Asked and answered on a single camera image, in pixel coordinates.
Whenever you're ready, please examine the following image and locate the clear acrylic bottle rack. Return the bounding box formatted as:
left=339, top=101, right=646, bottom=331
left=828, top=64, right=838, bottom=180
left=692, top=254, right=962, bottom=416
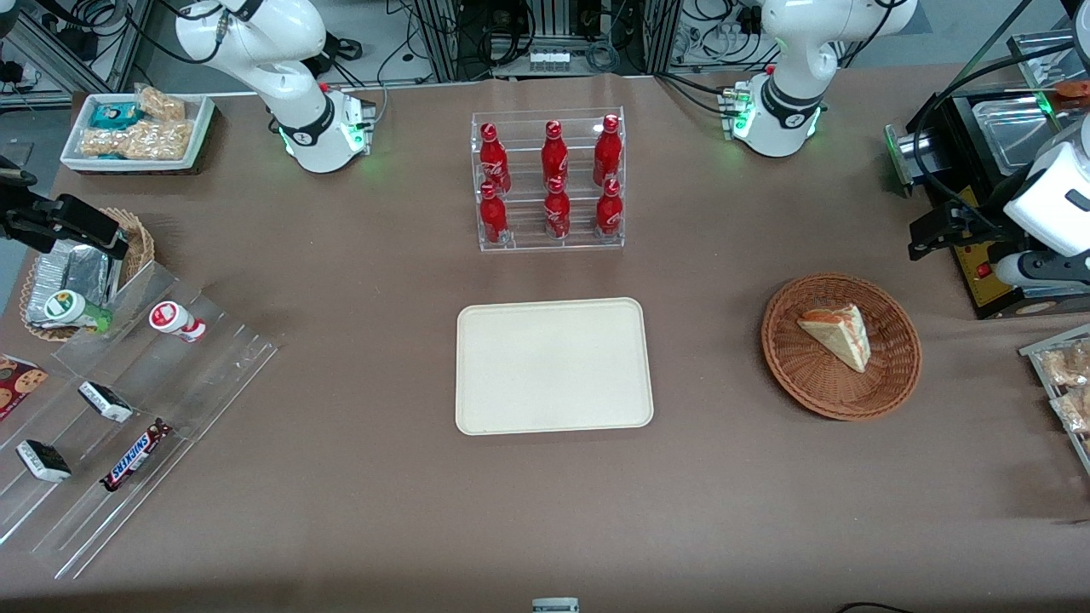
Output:
left=470, top=106, right=627, bottom=253

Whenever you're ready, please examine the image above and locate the light tan wicker basket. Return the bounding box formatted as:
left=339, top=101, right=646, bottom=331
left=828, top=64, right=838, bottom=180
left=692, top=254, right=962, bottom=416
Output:
left=19, top=207, right=157, bottom=343

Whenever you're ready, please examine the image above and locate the aluminium frame with cables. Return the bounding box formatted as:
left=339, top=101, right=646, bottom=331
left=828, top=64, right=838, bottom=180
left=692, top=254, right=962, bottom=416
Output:
left=0, top=0, right=156, bottom=107

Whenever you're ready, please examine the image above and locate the silver foil package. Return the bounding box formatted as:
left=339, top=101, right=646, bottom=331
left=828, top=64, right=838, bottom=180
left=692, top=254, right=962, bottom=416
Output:
left=26, top=238, right=122, bottom=329

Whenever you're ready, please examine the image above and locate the black sandwich grill appliance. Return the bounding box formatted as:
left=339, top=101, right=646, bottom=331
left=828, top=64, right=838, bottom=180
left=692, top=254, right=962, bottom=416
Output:
left=884, top=30, right=1090, bottom=321

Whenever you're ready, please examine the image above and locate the triangular sandwich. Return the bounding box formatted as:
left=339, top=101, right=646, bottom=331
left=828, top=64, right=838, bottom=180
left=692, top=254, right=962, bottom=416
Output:
left=796, top=305, right=872, bottom=374

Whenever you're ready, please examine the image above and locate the clear pack of brown snacks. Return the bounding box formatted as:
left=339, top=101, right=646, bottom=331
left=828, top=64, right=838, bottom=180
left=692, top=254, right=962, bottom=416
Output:
left=1049, top=387, right=1090, bottom=435
left=1041, top=341, right=1090, bottom=388

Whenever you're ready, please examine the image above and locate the white rectangular snack container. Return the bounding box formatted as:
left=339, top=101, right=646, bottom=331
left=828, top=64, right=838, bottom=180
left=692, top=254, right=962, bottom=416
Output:
left=60, top=92, right=215, bottom=175

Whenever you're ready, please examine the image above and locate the brown table covering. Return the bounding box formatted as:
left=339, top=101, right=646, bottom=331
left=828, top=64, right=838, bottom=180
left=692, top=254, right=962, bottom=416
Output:
left=0, top=72, right=1090, bottom=613

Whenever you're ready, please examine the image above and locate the cream rectangular serving tray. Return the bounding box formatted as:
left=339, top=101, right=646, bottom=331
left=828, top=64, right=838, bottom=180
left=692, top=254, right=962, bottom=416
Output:
left=456, top=297, right=655, bottom=437

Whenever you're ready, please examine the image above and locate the clear acrylic stepped display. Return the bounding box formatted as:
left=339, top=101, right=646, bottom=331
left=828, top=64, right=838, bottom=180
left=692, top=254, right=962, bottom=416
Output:
left=0, top=260, right=282, bottom=581

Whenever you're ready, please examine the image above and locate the teal snack packet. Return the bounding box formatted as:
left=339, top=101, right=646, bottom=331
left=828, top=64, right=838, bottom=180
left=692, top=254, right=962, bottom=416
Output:
left=89, top=102, right=141, bottom=130

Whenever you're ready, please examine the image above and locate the red chocolate chip cookie box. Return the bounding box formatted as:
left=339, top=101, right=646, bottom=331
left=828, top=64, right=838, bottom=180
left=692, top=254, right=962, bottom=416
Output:
left=0, top=353, right=49, bottom=422

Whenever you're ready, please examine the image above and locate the small black white snack box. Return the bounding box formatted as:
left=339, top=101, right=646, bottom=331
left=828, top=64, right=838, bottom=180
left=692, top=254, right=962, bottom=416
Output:
left=15, top=439, right=73, bottom=484
left=77, top=381, right=135, bottom=424

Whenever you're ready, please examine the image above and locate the green capped yogurt bottle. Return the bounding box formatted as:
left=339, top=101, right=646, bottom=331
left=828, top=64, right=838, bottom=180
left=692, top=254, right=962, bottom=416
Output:
left=43, top=289, right=114, bottom=335

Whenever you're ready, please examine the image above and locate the Snickers chocolate bar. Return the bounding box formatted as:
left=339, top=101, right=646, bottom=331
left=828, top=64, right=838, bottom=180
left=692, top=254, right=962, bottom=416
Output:
left=100, top=419, right=174, bottom=493

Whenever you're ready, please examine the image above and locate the red capped yogurt bottle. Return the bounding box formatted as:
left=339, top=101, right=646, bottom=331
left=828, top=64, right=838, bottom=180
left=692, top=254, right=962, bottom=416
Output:
left=149, top=301, right=208, bottom=344

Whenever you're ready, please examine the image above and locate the round dark brown wicker basket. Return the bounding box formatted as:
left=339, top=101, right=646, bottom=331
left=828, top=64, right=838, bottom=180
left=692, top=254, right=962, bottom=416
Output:
left=760, top=272, right=923, bottom=422

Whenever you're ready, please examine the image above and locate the aluminium frame equipment rack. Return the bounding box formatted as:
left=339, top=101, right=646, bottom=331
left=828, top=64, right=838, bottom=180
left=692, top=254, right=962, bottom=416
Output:
left=413, top=0, right=686, bottom=82

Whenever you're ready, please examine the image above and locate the clear bag of rice crackers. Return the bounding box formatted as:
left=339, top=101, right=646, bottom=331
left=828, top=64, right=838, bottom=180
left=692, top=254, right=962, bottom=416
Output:
left=79, top=126, right=129, bottom=159
left=136, top=85, right=186, bottom=122
left=121, top=119, right=195, bottom=161

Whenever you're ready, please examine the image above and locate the clear acrylic snack tray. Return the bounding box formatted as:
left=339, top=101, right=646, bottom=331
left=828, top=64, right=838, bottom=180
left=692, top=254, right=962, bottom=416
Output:
left=1019, top=324, right=1090, bottom=476

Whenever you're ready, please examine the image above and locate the red cola bottle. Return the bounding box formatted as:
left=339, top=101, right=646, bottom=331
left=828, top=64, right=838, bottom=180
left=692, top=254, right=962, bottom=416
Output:
left=595, top=178, right=624, bottom=237
left=544, top=176, right=572, bottom=240
left=594, top=114, right=623, bottom=186
left=479, top=123, right=512, bottom=193
left=542, top=120, right=570, bottom=185
left=479, top=181, right=510, bottom=245

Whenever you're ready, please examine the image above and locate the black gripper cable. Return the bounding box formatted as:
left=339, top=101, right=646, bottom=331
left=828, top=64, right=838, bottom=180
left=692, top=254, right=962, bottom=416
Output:
left=903, top=43, right=1090, bottom=252

